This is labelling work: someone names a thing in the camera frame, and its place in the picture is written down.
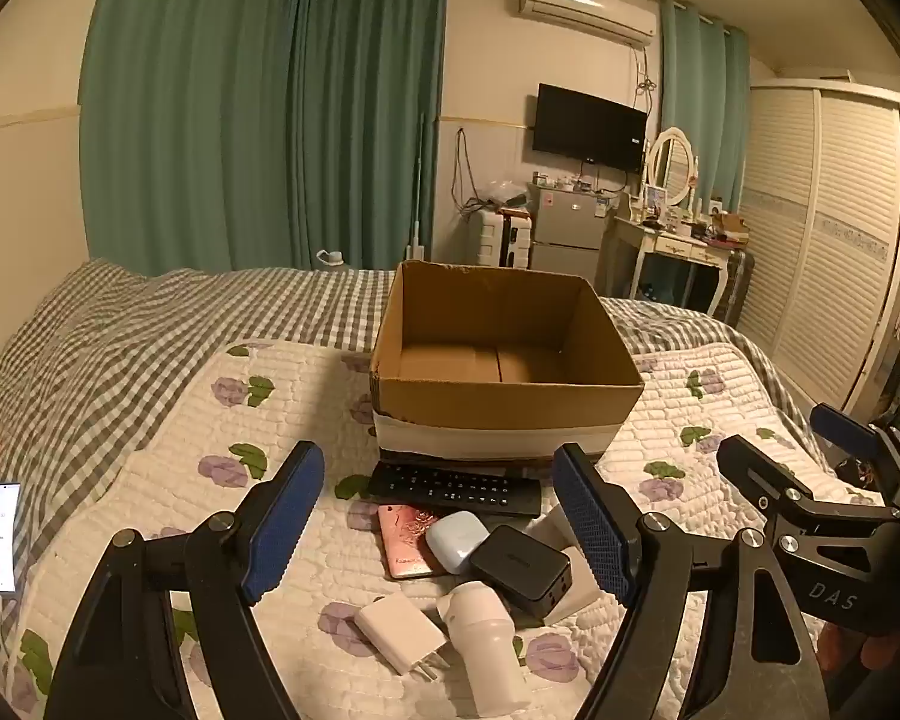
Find black wall television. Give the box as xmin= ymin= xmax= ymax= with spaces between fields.
xmin=532 ymin=82 xmax=648 ymax=173

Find clear plastic bag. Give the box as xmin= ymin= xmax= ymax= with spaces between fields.
xmin=480 ymin=181 xmax=530 ymax=211

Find hanging wall cables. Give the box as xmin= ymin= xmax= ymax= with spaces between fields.
xmin=454 ymin=127 xmax=496 ymax=218

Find black remote control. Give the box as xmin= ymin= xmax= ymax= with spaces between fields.
xmin=366 ymin=461 xmax=542 ymax=518

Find black charger block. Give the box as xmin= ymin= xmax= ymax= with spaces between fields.
xmin=469 ymin=525 xmax=572 ymax=622

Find white floral quilt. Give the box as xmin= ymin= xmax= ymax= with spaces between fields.
xmin=7 ymin=337 xmax=882 ymax=720

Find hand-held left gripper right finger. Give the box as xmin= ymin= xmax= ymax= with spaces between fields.
xmin=551 ymin=442 xmax=832 ymax=720

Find dark suitcase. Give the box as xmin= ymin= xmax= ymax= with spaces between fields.
xmin=720 ymin=246 xmax=755 ymax=327

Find green curtain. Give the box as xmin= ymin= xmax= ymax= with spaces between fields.
xmin=292 ymin=0 xmax=449 ymax=271
xmin=658 ymin=0 xmax=752 ymax=215
xmin=79 ymin=0 xmax=305 ymax=278

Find pink smartphone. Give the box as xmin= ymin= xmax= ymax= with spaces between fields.
xmin=377 ymin=502 xmax=458 ymax=580

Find white suitcase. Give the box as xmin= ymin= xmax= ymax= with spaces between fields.
xmin=474 ymin=208 xmax=533 ymax=267

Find white dressing table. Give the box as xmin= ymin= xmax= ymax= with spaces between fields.
xmin=604 ymin=206 xmax=736 ymax=316

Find white charger plug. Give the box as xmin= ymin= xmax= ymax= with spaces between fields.
xmin=354 ymin=594 xmax=451 ymax=683

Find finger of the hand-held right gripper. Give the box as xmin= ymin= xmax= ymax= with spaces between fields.
xmin=716 ymin=435 xmax=900 ymax=541
xmin=810 ymin=403 xmax=900 ymax=485

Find air conditioner pipe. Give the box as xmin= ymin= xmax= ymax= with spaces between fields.
xmin=634 ymin=45 xmax=657 ymax=110

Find white oval mirror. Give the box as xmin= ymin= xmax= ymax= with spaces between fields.
xmin=645 ymin=127 xmax=700 ymax=211

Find white phone cable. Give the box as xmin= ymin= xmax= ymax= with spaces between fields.
xmin=0 ymin=591 xmax=17 ymax=691

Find white cylindrical bottle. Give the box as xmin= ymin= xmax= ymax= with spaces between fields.
xmin=436 ymin=581 xmax=530 ymax=717

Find silver fridge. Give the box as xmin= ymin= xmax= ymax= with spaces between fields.
xmin=531 ymin=187 xmax=612 ymax=290

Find white louvered wardrobe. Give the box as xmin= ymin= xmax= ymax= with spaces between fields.
xmin=735 ymin=79 xmax=900 ymax=421

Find white earbuds case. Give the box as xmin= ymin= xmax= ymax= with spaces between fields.
xmin=426 ymin=511 xmax=488 ymax=572

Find person's right hand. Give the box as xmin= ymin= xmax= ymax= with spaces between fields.
xmin=819 ymin=613 xmax=900 ymax=698

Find small white box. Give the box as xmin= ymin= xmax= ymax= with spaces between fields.
xmin=529 ymin=504 xmax=602 ymax=623

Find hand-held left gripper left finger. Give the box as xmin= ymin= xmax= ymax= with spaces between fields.
xmin=43 ymin=441 xmax=325 ymax=720

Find white air conditioner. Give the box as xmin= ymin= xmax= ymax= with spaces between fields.
xmin=514 ymin=0 xmax=659 ymax=46

